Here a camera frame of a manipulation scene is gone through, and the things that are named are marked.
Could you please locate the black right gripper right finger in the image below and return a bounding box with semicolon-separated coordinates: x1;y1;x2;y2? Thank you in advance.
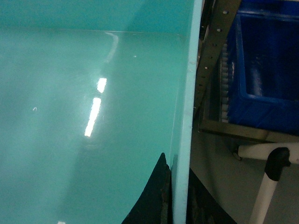
186;169;236;224

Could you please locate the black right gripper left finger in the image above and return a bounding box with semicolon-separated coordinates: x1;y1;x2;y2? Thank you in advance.
122;153;172;224

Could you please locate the teal plastic bin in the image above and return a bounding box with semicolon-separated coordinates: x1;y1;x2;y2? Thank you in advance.
0;0;202;224

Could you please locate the white stool with black joint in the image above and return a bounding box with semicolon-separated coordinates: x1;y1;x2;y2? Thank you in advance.
237;142;299;224

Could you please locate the blue bin on rack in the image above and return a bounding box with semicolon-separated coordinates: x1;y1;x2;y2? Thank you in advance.
227;0;299;135

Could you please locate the perforated steel rack frame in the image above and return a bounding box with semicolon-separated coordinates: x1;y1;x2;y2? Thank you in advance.
192;0;281;143

